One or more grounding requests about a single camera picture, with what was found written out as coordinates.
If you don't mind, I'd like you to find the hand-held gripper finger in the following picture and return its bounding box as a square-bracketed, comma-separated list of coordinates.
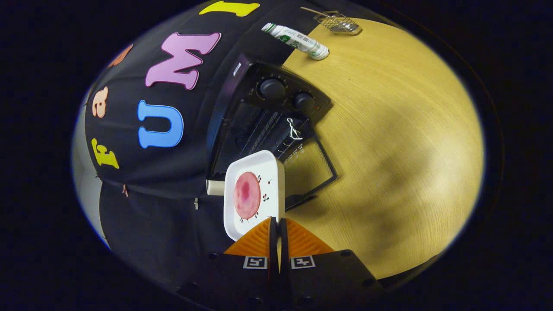
[279, 218, 383, 311]
[175, 217, 281, 311]

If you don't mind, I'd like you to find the pink round bun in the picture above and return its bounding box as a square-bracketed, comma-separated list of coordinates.
[233, 171, 261, 219]

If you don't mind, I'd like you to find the white square plate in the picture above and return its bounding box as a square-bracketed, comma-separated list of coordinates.
[223, 150, 286, 241]

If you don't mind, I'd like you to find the black toaster oven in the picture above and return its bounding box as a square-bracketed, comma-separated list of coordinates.
[207, 53, 338, 211]

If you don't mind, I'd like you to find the white green drink bottle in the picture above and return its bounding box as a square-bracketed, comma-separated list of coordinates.
[261, 22, 330, 60]

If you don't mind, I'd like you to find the black backdrop cloth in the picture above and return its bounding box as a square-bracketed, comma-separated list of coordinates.
[84, 0, 311, 298]

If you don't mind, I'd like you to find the white string loop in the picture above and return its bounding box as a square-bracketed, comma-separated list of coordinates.
[286, 117, 303, 140]

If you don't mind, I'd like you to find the metal wire basket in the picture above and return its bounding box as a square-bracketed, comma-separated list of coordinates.
[313, 12, 362, 36]

